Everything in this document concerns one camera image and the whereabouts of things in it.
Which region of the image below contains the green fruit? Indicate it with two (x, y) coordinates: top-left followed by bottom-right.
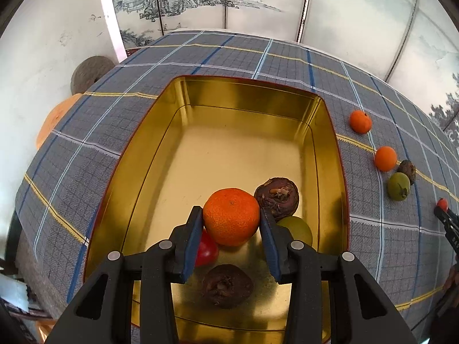
(386, 172), (411, 201)
(277, 216), (313, 246)

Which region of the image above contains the dark brown passion fruit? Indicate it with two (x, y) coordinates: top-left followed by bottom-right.
(397, 159), (416, 185)

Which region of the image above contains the smooth orange mandarin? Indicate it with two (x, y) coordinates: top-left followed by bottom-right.
(374, 146), (398, 172)

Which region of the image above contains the orange mandarin with stem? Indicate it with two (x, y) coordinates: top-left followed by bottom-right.
(349, 110), (373, 134)

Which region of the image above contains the large orange tangerine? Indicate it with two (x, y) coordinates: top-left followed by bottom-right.
(203, 188), (260, 247)

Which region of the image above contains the person's right hand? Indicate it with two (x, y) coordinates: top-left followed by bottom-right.
(443, 263), (459, 290)

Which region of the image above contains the small red fruit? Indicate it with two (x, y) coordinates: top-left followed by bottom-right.
(436, 198), (449, 212)

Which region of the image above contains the blue plaid tablecloth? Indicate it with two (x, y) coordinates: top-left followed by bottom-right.
(15, 31), (458, 342)

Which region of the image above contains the green fruit in tin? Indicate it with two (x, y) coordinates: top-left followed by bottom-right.
(277, 216), (313, 246)

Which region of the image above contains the red fruit in tin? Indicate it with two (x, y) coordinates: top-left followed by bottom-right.
(195, 228), (219, 267)

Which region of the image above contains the dark brown wrinkled fruit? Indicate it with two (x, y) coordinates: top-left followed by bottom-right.
(202, 264), (254, 309)

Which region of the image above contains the brown fruit in tin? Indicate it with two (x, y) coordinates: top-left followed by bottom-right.
(254, 177), (299, 222)

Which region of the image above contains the landscape painted folding screen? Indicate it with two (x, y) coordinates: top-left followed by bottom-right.
(112, 0), (458, 143)

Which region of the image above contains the orange round cushion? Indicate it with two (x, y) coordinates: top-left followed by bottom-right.
(35, 93), (82, 150)

